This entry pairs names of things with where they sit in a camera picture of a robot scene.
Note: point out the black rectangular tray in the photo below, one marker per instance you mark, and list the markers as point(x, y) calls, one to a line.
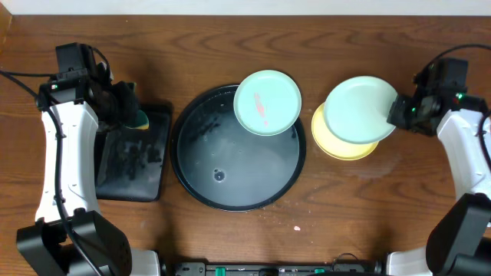
point(129, 163)

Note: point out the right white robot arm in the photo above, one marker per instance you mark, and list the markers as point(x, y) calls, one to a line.
point(457, 245)

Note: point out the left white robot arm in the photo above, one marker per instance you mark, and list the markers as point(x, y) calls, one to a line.
point(70, 236)

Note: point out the yellow plate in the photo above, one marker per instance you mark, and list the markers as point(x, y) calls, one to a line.
point(332, 145)

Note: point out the black round tray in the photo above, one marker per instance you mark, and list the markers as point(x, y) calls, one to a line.
point(226, 167)

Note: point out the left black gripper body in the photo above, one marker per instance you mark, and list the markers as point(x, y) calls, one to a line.
point(125, 106)

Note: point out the mint plate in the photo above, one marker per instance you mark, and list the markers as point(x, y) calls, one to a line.
point(267, 103)
point(357, 109)

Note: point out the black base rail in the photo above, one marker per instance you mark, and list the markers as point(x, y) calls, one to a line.
point(344, 264)

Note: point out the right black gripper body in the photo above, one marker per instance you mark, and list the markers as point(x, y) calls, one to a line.
point(412, 120)

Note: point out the green yellow sponge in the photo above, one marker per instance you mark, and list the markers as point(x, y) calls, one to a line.
point(139, 122)

